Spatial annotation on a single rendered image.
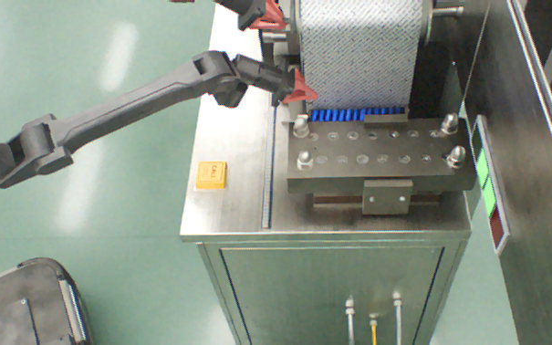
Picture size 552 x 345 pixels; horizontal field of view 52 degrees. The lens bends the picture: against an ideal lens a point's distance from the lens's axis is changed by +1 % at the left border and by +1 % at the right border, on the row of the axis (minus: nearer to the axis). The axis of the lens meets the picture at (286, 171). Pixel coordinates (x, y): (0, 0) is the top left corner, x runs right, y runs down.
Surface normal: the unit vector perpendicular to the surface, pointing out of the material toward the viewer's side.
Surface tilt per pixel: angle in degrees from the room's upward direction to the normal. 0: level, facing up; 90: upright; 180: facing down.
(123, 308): 0
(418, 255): 90
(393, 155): 0
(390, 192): 90
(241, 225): 0
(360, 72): 90
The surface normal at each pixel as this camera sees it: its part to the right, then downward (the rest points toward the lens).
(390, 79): -0.03, 0.80
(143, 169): -0.07, -0.60
